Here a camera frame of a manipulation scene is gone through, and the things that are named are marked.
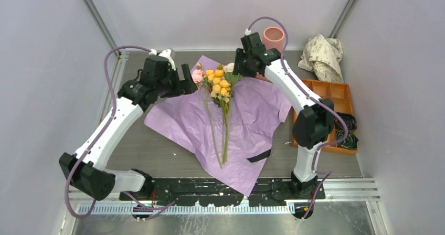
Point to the black ribbon with gold text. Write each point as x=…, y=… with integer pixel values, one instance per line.
x=259, y=157

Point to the dark green rolled ribbon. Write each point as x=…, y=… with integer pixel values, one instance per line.
x=350, y=142

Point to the pink flower bouquet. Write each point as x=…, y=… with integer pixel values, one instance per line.
x=262, y=77

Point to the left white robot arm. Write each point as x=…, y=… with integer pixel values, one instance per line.
x=86, y=170

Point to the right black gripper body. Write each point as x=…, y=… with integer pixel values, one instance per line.
x=242, y=65

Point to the yellow flower bunch stems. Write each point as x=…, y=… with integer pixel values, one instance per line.
x=219, y=90

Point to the pink flower stem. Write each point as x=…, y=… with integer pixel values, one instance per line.
x=198, y=79

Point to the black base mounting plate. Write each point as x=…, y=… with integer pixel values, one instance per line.
x=267, y=192

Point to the purple wrapping paper sheet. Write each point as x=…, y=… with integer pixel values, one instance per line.
x=257, y=109

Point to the black rolled ribbon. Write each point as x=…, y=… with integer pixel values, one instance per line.
x=349, y=120

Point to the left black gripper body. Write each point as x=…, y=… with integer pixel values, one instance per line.
x=169, y=86

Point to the crumpled printed paper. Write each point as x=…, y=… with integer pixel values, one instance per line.
x=322, y=56

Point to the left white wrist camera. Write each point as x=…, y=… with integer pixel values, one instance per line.
x=167, y=53

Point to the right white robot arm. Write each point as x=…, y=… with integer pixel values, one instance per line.
x=315, y=119

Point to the orange compartment tray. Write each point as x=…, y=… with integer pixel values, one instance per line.
x=341, y=97

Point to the pink cylindrical vase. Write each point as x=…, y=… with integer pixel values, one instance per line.
x=273, y=37

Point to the white flower with leaves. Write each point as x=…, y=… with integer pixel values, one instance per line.
x=229, y=74

